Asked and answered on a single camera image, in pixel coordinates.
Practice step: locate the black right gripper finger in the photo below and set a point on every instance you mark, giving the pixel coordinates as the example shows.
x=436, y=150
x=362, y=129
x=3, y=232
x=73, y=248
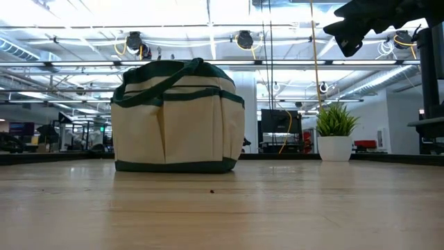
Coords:
x=350, y=38

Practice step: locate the cream green-trimmed gardening bag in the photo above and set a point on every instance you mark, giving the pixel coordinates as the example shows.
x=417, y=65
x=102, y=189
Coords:
x=180, y=132

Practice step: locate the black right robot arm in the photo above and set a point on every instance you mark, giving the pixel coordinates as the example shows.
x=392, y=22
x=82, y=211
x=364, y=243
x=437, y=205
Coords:
x=435, y=12

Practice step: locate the black computer monitor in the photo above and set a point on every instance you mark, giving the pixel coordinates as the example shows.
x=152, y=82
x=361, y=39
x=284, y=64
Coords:
x=433, y=69

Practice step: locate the green plant in white pot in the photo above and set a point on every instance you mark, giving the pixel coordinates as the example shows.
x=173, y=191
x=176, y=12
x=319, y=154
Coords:
x=334, y=146

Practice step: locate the black background monitor cart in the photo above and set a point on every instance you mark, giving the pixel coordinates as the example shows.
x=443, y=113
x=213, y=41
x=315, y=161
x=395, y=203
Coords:
x=277, y=125

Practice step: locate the grey computer desk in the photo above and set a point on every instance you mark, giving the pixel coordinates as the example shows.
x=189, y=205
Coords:
x=430, y=126

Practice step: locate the black metal table frame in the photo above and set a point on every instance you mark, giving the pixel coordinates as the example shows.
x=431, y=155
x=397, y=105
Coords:
x=52, y=158

